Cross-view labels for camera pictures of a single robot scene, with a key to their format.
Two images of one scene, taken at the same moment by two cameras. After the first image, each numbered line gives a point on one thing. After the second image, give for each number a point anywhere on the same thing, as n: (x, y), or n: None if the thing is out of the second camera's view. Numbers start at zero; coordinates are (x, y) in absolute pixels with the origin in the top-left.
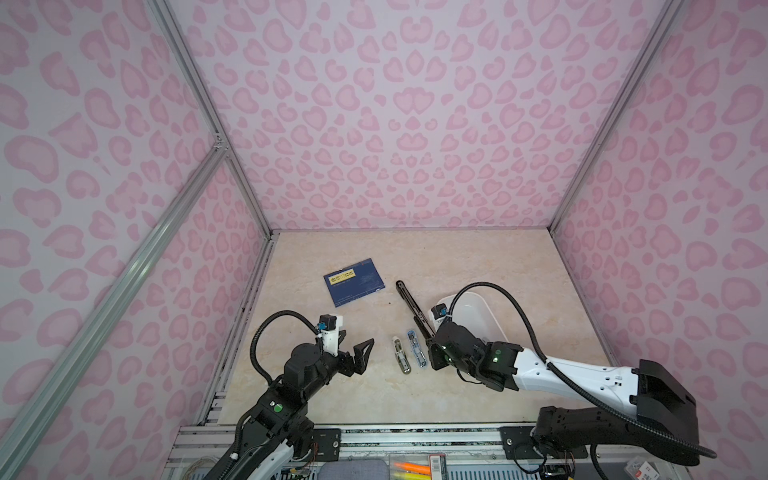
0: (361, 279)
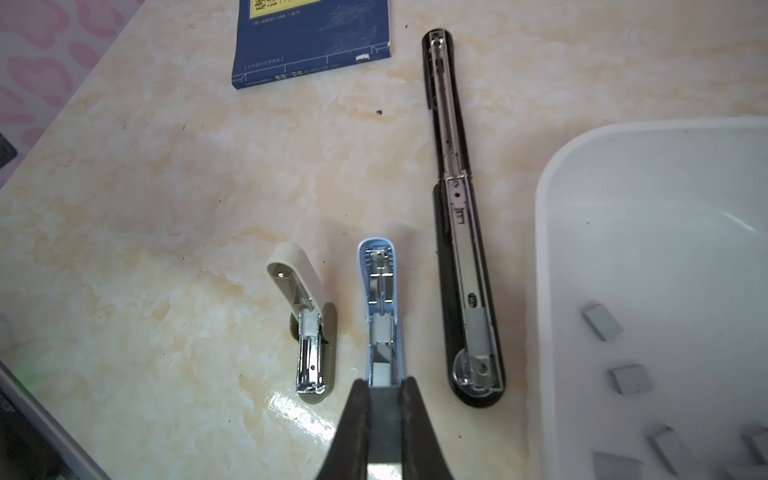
0: (279, 39)
